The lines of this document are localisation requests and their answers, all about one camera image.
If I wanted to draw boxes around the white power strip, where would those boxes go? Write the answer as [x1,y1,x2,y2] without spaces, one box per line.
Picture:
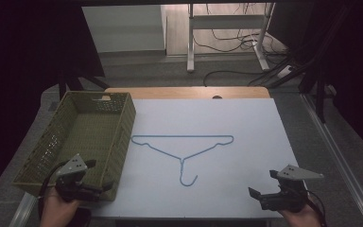
[276,64,295,79]

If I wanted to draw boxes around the black metal stand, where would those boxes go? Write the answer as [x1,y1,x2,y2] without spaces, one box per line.
[297,56,337,124]
[57,61,111,99]

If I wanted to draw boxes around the white board sheet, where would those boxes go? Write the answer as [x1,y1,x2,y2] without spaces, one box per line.
[89,97,301,219]

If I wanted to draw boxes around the green plastic basket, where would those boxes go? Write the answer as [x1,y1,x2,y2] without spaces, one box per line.
[10,90,137,202]

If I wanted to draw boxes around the black floor cable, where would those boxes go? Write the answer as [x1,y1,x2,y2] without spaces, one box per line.
[202,69,279,88]

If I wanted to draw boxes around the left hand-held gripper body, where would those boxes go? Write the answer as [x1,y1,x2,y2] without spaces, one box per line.
[55,153,104,202]

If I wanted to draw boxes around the person's right hand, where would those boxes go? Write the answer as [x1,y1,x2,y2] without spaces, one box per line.
[276,194,324,227]

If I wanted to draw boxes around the tangled black cables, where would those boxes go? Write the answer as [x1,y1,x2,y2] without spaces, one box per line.
[191,3,288,55]

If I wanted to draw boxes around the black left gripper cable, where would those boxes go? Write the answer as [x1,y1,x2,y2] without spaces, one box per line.
[37,160,68,222]

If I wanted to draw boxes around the white wall panel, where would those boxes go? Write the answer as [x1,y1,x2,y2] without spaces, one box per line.
[81,4,167,54]

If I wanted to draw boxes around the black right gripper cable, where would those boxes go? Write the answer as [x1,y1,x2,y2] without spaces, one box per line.
[304,188,328,227]

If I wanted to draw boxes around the person's left hand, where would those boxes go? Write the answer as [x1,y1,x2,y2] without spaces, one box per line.
[39,186,83,227]

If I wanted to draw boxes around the white metal desk frame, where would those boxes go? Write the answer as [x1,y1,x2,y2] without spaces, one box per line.
[186,2,276,73]

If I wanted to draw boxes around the metal floor rail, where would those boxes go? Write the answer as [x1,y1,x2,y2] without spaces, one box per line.
[8,191,40,227]
[300,93,363,227]

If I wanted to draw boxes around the blue wire clothes hanger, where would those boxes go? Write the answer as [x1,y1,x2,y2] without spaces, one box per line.
[130,134,235,187]

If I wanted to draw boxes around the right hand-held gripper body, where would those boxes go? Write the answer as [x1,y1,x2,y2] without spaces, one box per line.
[259,164,325,214]

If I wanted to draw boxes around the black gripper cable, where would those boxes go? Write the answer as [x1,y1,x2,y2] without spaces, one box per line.
[304,188,328,227]
[37,160,68,222]

